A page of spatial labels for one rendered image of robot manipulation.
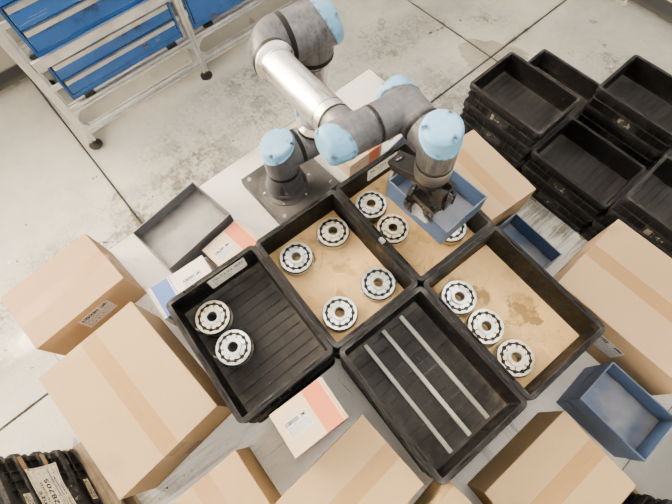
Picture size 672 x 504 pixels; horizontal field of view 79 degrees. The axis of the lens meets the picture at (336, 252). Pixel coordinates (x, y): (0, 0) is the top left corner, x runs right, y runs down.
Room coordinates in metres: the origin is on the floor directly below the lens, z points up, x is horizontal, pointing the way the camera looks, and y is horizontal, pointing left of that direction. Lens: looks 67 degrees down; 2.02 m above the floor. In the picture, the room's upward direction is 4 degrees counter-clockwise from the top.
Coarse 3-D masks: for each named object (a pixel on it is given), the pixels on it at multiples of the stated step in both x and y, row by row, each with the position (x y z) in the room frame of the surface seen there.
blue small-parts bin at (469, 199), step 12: (396, 180) 0.58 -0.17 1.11; (408, 180) 0.60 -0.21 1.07; (456, 180) 0.56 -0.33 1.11; (396, 192) 0.53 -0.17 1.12; (468, 192) 0.53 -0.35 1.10; (480, 192) 0.51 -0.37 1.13; (396, 204) 0.53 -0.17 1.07; (456, 204) 0.51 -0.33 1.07; (468, 204) 0.51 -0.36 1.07; (480, 204) 0.48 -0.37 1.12; (444, 216) 0.48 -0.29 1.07; (456, 216) 0.48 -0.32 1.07; (468, 216) 0.46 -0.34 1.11; (432, 228) 0.43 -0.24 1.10; (444, 228) 0.45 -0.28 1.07; (456, 228) 0.43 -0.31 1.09; (444, 240) 0.41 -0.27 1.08
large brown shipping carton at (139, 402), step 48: (96, 336) 0.27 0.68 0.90; (144, 336) 0.26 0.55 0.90; (48, 384) 0.15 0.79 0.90; (96, 384) 0.14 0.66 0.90; (144, 384) 0.13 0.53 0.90; (192, 384) 0.12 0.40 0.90; (96, 432) 0.02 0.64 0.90; (144, 432) 0.02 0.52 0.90; (192, 432) 0.01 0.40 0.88; (144, 480) -0.09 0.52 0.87
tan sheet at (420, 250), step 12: (384, 180) 0.76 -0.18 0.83; (360, 192) 0.72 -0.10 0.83; (384, 192) 0.71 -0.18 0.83; (408, 216) 0.61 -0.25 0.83; (420, 228) 0.56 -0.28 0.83; (468, 228) 0.55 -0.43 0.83; (408, 240) 0.53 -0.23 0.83; (420, 240) 0.52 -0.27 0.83; (432, 240) 0.52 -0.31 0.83; (408, 252) 0.48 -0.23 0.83; (420, 252) 0.48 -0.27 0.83; (432, 252) 0.48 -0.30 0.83; (444, 252) 0.48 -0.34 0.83; (420, 264) 0.44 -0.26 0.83; (432, 264) 0.44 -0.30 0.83
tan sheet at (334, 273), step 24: (336, 216) 0.63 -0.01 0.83; (312, 240) 0.55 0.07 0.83; (360, 240) 0.54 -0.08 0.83; (336, 264) 0.46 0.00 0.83; (360, 264) 0.46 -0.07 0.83; (312, 288) 0.39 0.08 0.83; (336, 288) 0.38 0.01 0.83; (360, 288) 0.38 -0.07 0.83; (336, 312) 0.31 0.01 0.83; (360, 312) 0.30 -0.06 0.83; (336, 336) 0.24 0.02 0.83
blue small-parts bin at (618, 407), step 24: (600, 384) 0.06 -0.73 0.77; (624, 384) 0.05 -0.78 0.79; (576, 408) 0.00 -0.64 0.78; (600, 408) -0.01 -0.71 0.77; (624, 408) -0.01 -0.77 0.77; (648, 408) -0.02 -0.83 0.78; (600, 432) -0.07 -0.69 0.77; (624, 432) -0.07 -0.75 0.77; (648, 432) -0.08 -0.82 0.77; (648, 456) -0.13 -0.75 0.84
